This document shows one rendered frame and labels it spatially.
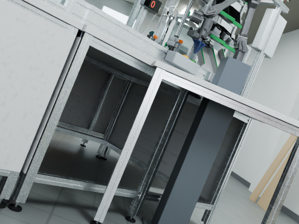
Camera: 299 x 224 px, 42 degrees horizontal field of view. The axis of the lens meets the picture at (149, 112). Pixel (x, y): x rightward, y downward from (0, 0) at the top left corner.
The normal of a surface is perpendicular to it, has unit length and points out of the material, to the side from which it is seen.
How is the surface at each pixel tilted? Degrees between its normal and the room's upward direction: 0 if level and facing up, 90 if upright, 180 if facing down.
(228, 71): 90
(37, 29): 90
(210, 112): 90
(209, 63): 45
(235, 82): 90
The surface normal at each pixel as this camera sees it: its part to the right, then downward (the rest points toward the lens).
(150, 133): -0.67, -0.26
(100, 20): 0.64, 0.28
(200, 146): 0.11, 0.07
